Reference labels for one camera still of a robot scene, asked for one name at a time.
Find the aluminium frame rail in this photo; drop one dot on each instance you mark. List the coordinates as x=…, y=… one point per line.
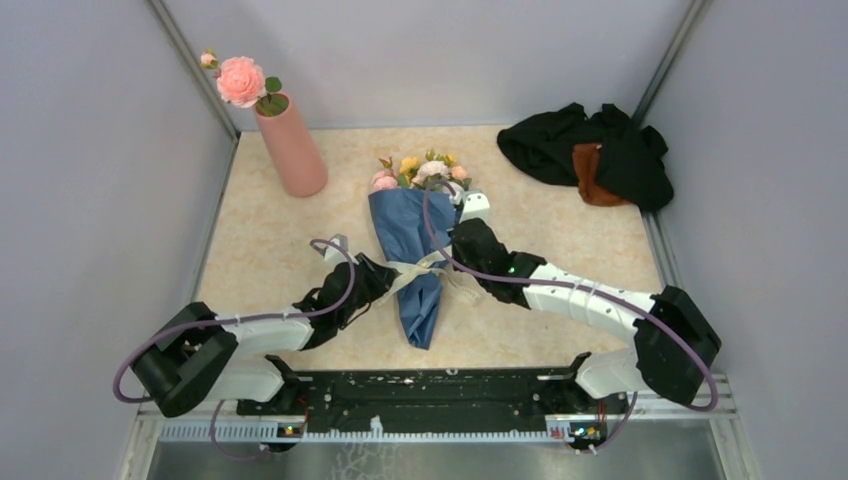
x=658, y=440

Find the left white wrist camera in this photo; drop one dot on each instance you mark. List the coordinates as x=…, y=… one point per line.
x=336, y=250

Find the pink rose in vase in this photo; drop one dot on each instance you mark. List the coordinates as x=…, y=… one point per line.
x=241, y=82

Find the mixed flower bouquet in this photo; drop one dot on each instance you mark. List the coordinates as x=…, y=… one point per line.
x=435, y=171

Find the blue wrapping paper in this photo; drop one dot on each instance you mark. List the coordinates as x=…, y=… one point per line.
x=409, y=224

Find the cream ribbon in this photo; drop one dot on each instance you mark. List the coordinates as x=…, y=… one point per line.
x=408, y=272

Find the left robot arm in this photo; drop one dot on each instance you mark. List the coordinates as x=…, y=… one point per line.
x=199, y=357

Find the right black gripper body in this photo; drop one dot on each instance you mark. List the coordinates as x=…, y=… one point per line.
x=458, y=256

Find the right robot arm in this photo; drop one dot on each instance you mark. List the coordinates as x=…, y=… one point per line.
x=670, y=345

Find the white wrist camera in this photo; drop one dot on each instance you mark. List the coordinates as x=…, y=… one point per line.
x=336, y=250
x=475, y=205

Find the pink ceramic vase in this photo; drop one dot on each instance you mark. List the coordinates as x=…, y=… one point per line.
x=293, y=152

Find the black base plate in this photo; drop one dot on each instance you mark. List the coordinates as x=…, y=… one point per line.
x=433, y=401

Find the brown cloth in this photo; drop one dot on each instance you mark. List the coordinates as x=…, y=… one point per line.
x=586, y=160

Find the black cloth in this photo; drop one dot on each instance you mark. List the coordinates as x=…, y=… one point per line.
x=631, y=157

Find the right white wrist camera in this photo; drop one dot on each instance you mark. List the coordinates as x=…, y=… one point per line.
x=475, y=205

